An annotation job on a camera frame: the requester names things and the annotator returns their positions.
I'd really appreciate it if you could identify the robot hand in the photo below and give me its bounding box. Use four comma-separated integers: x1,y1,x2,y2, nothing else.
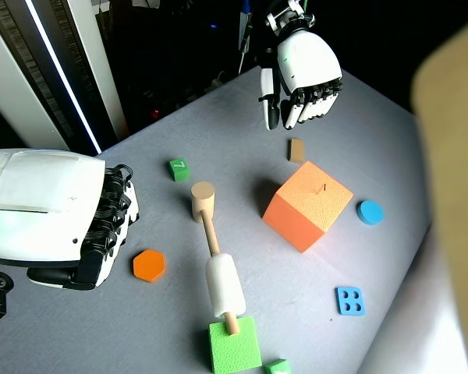
0,147,140,291
255,29,343,132

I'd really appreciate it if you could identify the large orange foam cube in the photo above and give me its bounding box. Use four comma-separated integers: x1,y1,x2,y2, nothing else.
261,161,354,254

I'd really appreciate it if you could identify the wooden mallet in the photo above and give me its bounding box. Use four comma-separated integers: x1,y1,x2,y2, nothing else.
190,181,246,336

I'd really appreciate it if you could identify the tan rectangular wooden block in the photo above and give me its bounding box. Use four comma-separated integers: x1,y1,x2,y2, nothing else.
288,138,306,164

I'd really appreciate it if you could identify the orange hexagon block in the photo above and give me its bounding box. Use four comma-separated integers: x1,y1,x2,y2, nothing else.
132,249,167,283

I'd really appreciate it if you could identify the blue square four-hole block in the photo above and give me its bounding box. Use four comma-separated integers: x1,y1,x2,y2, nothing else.
335,286,367,316

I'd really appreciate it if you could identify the blue and white hanging tag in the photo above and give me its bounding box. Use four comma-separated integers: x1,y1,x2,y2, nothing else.
238,0,255,75

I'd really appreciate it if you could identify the white pillar with light strip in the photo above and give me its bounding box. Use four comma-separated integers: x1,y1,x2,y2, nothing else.
0,0,129,157

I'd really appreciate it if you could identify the green cube printed 7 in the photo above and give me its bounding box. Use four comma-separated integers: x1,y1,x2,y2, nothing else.
168,157,190,182

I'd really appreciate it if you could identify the grey table cloth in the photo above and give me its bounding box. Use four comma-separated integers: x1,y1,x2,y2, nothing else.
0,64,432,374

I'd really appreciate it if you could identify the blue round disc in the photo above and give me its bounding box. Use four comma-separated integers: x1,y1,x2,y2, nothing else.
356,199,385,227

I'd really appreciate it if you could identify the tan blurred board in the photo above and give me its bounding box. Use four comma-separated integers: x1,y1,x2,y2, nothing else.
411,11,468,374

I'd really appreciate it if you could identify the large green foam cube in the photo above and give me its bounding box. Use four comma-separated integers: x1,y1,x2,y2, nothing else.
207,315,263,374

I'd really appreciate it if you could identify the green cube printed Y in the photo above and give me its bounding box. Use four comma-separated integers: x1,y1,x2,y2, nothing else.
263,358,293,374

